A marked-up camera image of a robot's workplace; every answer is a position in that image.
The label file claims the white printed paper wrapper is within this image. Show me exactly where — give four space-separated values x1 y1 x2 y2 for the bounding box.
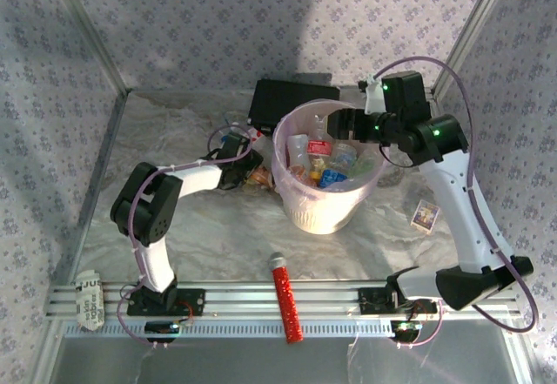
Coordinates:
73 268 108 333

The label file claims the white slotted cable duct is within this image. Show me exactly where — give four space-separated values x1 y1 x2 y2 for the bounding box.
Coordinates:
63 316 395 340

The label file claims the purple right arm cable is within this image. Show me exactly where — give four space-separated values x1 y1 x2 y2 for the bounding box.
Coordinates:
373 56 540 335

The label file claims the clear bottle with white cap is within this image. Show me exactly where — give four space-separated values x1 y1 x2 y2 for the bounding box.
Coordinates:
285 134 308 167

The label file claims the red glitter toy microphone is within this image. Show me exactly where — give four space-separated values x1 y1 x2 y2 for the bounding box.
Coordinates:
267 252 305 345

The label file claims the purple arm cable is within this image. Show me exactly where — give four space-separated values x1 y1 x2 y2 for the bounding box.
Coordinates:
117 125 253 348
373 56 540 335

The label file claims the floral patterned backdrop cloth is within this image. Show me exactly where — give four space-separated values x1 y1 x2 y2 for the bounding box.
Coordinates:
0 0 557 384

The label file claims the aluminium floor frame rail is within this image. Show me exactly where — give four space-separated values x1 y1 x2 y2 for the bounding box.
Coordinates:
32 90 131 384

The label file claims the purple yellow card box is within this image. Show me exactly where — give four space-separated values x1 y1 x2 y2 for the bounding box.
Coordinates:
411 199 441 232

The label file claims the aluminium frame post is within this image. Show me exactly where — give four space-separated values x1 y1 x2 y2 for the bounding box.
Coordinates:
45 0 131 96
433 0 517 100

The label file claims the brown orange label bottle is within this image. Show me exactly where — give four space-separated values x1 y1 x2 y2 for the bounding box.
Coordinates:
243 165 278 192

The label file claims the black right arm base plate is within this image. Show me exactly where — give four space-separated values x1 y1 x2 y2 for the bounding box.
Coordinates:
357 286 439 315

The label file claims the clear bottle red white label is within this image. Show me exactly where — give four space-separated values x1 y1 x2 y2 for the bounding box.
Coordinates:
247 125 275 150

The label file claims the small circuit board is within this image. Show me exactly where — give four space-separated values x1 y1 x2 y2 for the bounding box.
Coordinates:
390 320 423 341
144 320 182 337

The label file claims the black rectangular box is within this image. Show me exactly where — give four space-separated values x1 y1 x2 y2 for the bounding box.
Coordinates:
246 78 341 131

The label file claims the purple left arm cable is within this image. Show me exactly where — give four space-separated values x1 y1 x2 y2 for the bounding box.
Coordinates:
117 125 253 348

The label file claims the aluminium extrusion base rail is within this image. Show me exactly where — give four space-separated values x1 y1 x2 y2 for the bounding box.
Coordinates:
45 280 523 320

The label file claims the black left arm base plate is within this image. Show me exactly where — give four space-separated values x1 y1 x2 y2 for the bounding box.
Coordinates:
125 286 206 318

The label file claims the white plastic waste bin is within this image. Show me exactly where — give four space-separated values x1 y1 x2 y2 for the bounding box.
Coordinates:
272 98 391 235

